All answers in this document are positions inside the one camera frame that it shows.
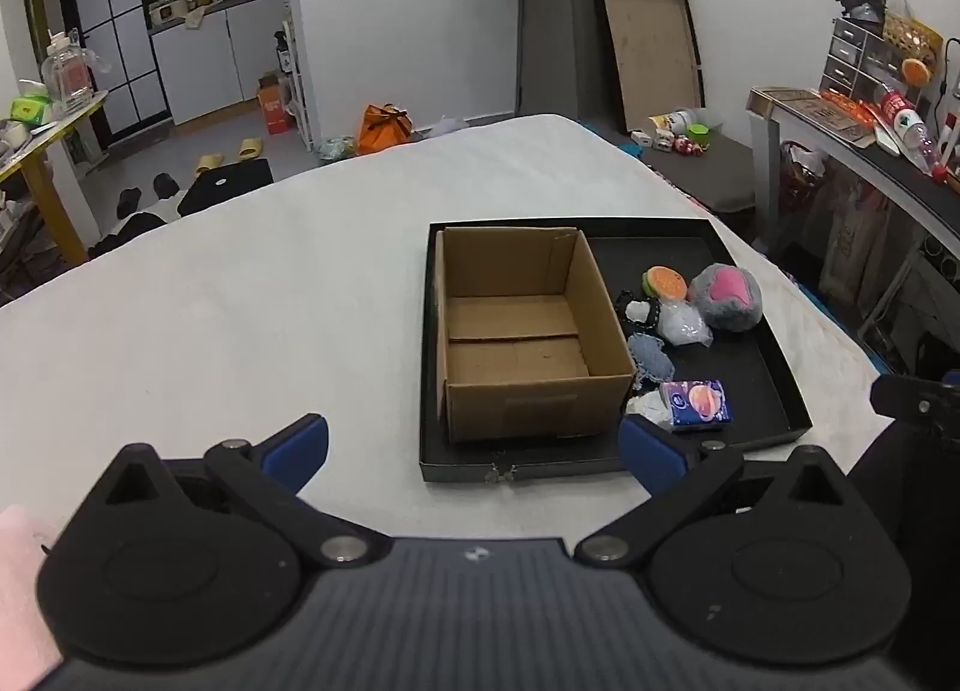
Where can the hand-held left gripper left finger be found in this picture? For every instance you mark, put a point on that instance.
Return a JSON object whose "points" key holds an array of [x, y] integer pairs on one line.
{"points": [[300, 442]]}

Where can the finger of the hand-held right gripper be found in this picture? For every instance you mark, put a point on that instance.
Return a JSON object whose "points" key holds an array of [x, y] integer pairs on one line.
{"points": [[911, 400]]}

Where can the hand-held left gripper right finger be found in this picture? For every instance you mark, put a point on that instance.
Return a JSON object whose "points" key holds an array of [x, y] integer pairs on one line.
{"points": [[651, 455]]}

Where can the white tissue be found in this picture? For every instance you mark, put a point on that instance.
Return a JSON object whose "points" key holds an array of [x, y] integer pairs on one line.
{"points": [[649, 409]]}

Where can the blue tissue packet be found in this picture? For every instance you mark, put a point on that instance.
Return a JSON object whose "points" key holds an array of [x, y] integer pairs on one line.
{"points": [[697, 404]]}

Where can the blue denim cloth piece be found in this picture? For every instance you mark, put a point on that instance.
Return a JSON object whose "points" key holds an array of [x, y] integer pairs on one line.
{"points": [[649, 359]]}

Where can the black shallow tray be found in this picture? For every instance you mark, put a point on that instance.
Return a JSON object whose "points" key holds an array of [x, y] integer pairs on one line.
{"points": [[742, 376]]}

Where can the clear plastic bag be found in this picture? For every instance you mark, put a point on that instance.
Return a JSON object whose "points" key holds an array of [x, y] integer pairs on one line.
{"points": [[684, 325]]}

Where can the black lace item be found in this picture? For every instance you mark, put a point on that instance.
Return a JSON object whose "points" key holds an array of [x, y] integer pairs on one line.
{"points": [[637, 312]]}

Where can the brown cardboard box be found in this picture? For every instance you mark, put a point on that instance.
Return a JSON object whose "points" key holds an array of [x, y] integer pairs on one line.
{"points": [[525, 338]]}

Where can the orange burger plush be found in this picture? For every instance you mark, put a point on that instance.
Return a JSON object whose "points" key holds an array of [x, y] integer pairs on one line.
{"points": [[664, 282]]}

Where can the grey pink plush toy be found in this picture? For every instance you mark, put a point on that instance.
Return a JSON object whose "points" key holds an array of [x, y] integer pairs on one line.
{"points": [[726, 295]]}

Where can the black top desk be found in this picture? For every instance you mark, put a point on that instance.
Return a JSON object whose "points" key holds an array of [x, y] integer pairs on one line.
{"points": [[900, 181]]}

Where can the black flat case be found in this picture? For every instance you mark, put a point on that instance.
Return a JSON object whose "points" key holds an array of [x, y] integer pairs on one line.
{"points": [[225, 187]]}

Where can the red label plastic bottle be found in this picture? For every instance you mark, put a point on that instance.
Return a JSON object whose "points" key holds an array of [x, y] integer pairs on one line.
{"points": [[904, 121]]}

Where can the black shoe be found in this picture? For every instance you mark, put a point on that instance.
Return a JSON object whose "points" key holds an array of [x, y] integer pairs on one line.
{"points": [[129, 203], [166, 186]]}

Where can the yellow slipper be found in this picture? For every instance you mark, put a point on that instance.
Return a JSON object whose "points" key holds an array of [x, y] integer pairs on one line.
{"points": [[249, 148], [208, 163]]}

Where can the pale green plastic bag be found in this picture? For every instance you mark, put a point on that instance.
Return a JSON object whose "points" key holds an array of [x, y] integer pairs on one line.
{"points": [[336, 148]]}

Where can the red small toys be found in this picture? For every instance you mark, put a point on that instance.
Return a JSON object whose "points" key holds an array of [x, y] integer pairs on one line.
{"points": [[686, 145]]}

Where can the orange bag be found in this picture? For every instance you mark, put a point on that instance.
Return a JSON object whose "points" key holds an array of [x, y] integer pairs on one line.
{"points": [[382, 130]]}

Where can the green small cup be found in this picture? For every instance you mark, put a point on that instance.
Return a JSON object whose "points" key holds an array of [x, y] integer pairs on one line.
{"points": [[699, 132]]}

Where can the orange carton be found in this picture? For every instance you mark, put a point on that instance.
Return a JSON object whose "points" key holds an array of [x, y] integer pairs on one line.
{"points": [[276, 107]]}

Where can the white plastic packaging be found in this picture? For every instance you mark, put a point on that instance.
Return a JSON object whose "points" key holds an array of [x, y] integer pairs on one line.
{"points": [[686, 119]]}

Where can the grey drawer organizer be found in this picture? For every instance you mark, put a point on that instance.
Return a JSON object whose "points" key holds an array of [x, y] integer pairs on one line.
{"points": [[851, 57]]}

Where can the white narrow rack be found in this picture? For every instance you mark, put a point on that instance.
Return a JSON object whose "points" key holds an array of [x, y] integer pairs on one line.
{"points": [[298, 91]]}

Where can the yellow woven basket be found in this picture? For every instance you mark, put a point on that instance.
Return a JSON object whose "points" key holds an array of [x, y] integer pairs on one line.
{"points": [[911, 34]]}

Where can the yellow table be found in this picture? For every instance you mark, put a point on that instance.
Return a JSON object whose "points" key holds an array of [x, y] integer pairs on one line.
{"points": [[45, 173]]}

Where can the black spray bottle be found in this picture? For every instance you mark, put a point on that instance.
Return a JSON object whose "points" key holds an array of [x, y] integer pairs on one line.
{"points": [[283, 53]]}

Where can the white cabinet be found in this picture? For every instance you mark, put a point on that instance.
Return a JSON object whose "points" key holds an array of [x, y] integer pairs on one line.
{"points": [[202, 60]]}

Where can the black framed brown board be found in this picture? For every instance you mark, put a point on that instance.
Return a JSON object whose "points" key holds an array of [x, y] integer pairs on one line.
{"points": [[656, 49]]}

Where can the green box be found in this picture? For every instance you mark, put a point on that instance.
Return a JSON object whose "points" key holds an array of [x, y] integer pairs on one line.
{"points": [[30, 110]]}

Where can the glass jar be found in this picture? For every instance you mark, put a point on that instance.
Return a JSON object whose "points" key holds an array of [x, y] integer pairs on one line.
{"points": [[67, 76]]}

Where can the black framed sliding door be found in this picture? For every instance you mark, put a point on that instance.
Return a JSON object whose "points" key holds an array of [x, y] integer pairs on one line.
{"points": [[112, 23]]}

